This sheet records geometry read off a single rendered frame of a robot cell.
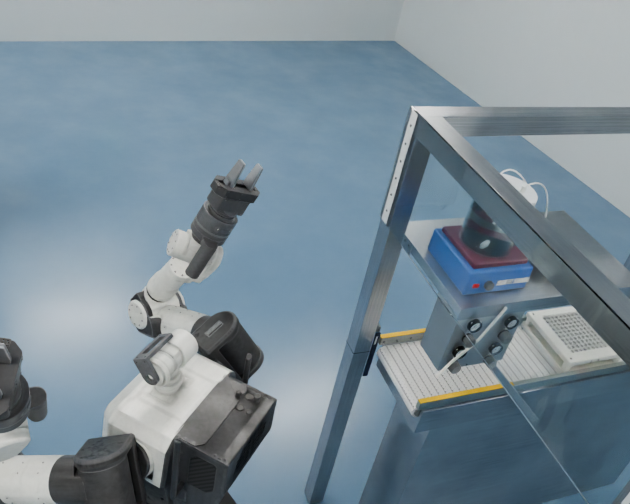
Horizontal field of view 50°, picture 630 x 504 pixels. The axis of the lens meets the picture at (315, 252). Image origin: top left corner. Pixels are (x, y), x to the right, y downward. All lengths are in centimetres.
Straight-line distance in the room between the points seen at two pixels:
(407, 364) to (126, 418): 105
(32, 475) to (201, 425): 32
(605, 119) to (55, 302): 262
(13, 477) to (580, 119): 165
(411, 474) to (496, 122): 123
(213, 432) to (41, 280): 244
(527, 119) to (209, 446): 118
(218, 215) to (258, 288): 219
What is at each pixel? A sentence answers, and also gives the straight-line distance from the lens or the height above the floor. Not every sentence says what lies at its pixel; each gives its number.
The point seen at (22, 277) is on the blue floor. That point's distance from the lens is 374.
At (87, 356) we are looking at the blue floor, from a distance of 330.
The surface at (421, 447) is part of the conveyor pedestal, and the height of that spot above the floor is 62.
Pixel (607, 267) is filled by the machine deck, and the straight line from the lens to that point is 215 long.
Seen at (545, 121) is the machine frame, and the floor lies 169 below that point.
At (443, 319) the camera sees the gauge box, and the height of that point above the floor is 125.
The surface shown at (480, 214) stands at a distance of 153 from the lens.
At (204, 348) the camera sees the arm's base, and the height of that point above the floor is 128.
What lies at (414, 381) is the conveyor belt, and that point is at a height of 89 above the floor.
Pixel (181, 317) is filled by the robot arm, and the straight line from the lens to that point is 169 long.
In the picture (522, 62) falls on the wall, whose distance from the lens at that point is 629.
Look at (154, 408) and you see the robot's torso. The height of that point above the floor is 128.
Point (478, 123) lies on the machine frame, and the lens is 184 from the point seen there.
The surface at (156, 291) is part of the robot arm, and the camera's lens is 173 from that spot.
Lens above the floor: 238
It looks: 36 degrees down
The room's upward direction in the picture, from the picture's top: 12 degrees clockwise
